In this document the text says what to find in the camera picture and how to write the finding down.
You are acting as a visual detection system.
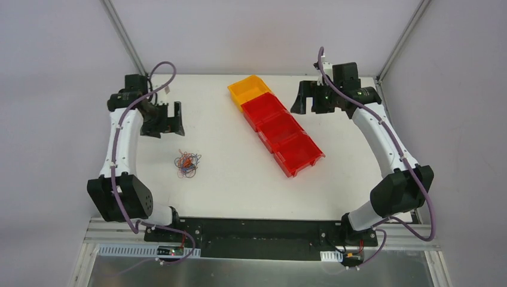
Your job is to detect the orange thin wire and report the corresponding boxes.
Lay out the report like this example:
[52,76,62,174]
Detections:
[175,149,201,178]

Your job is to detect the blue thin wire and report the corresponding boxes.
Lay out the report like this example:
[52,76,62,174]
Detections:
[176,155,199,179]

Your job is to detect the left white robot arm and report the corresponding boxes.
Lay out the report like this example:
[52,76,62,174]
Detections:
[87,74,185,242]

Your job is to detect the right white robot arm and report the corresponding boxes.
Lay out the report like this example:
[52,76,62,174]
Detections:
[290,60,434,245]

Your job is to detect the middle red plastic bin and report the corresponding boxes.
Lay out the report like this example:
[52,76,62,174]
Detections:
[256,112,310,154]

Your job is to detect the yellow plastic bin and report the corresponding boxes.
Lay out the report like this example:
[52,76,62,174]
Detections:
[228,75,272,112]

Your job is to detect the end red plastic bin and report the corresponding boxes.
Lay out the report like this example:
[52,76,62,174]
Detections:
[274,132,325,178]

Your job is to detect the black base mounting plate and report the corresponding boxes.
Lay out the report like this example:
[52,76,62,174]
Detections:
[144,217,378,261]

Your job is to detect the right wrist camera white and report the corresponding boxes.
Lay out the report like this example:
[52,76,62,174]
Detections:
[314,61,333,86]

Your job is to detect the aluminium frame rail front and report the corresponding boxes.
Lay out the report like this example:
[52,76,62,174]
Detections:
[84,217,441,251]

